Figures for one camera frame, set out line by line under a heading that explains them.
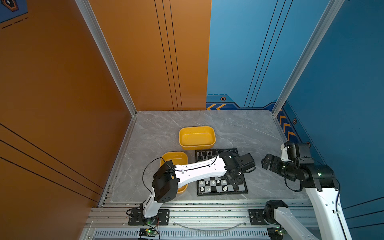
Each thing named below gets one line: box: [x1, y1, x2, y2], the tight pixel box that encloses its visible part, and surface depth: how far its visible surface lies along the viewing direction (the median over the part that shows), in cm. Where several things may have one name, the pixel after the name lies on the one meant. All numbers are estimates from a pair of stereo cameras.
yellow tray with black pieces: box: [178, 126, 216, 151], surface depth 105 cm
